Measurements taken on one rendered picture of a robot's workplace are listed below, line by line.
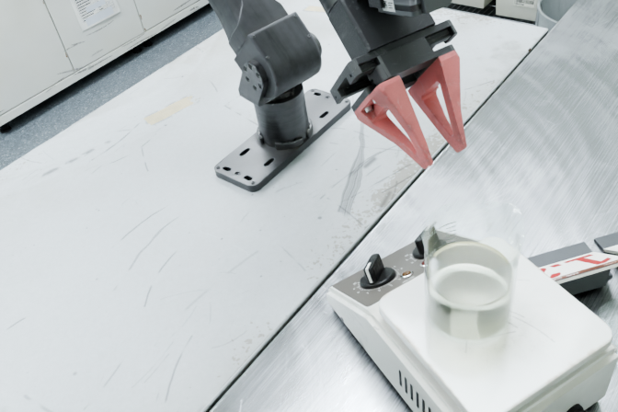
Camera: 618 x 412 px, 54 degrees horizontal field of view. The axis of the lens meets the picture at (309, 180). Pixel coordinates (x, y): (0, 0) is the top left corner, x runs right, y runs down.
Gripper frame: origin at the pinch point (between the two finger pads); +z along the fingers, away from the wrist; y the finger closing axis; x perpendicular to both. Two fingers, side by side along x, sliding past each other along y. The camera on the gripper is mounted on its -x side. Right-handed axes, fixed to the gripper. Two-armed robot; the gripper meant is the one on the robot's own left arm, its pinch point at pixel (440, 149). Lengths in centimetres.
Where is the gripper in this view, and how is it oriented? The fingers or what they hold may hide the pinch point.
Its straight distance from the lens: 51.9
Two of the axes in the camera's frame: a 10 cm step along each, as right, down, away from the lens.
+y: 8.6, -4.1, 3.1
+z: 4.6, 8.8, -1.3
